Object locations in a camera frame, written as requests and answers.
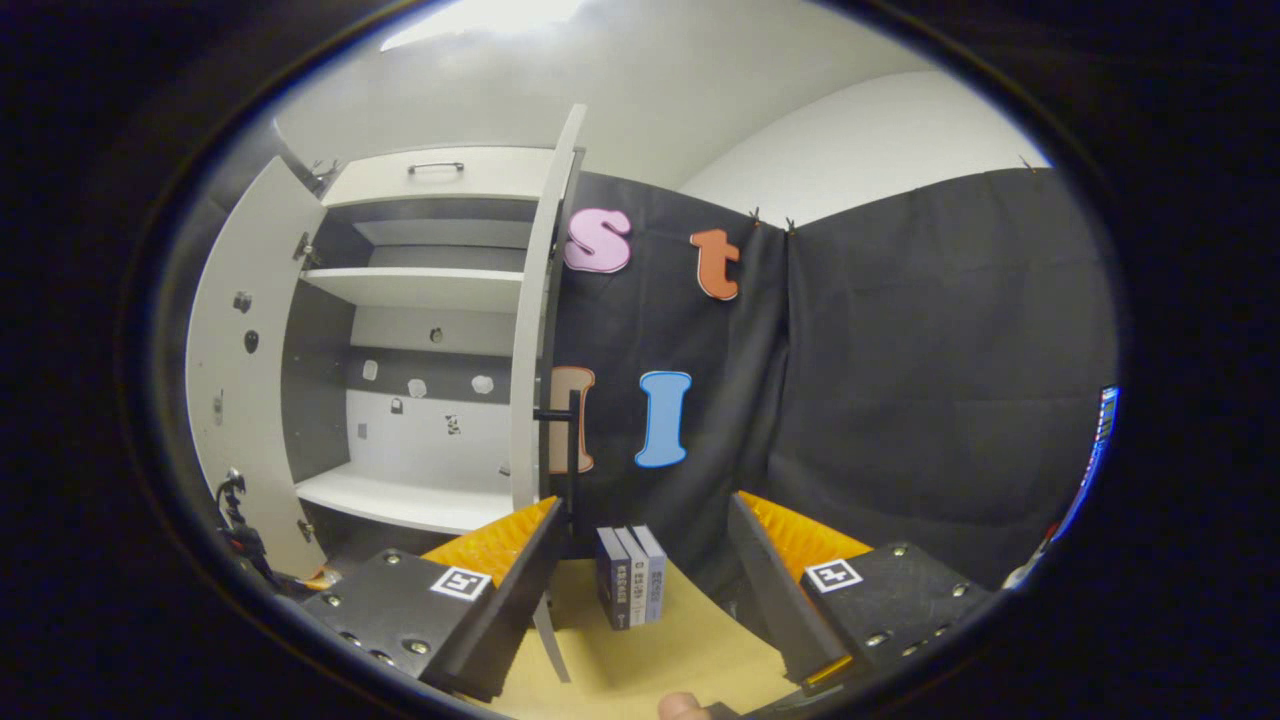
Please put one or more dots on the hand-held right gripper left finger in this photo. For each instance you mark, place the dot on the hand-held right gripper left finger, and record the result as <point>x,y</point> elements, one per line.
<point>525,600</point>

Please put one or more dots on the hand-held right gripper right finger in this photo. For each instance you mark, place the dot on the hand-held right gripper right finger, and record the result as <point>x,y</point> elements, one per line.
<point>770,600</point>

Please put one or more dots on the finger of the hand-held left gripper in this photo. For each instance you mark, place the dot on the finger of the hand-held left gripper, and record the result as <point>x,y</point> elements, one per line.
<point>318,579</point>

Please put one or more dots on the white cabinet door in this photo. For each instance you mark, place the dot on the white cabinet door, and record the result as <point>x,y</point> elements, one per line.
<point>240,400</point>
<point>530,350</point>

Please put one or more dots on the white and grey cabinet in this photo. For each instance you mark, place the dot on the white and grey cabinet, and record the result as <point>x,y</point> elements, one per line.
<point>430,420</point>

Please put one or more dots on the metal door hinge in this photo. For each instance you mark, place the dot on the metal door hinge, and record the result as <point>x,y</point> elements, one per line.
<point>304,250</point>
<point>305,530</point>

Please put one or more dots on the white cabinet shelf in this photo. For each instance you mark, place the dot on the white cabinet shelf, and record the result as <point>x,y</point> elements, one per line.
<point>420,288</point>

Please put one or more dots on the white cabinet drawer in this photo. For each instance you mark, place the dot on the white cabinet drawer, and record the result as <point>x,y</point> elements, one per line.
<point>500,175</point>

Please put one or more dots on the dark blue book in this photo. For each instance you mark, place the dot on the dark blue book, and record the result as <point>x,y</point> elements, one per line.
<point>610,580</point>

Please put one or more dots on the white spine book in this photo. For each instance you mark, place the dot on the white spine book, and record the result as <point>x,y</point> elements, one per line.
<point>638,590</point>

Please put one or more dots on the light blue book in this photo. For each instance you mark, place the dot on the light blue book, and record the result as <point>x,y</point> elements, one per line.
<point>655,580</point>

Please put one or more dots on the black backdrop cloth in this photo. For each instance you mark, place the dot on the black backdrop cloth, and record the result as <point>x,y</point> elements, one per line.
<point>900,400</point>

